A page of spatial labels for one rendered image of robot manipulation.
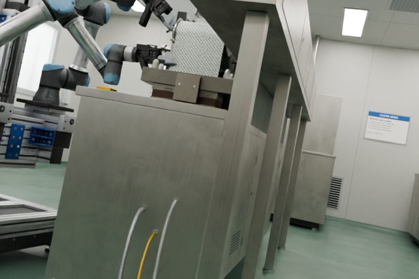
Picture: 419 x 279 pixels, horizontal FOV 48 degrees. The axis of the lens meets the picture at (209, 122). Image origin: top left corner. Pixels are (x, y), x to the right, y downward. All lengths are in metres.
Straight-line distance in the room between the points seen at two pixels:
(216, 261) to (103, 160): 0.83
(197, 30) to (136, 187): 0.77
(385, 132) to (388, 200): 1.02
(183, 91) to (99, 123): 0.37
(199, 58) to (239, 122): 0.91
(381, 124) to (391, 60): 1.02
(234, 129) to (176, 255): 0.75
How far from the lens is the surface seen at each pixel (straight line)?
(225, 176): 1.29
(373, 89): 7.73
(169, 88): 1.98
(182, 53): 2.19
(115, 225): 1.97
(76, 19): 2.42
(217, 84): 1.91
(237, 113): 1.29
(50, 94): 2.74
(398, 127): 7.69
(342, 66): 7.77
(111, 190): 1.97
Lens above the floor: 0.74
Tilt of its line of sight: 3 degrees up
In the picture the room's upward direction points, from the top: 11 degrees clockwise
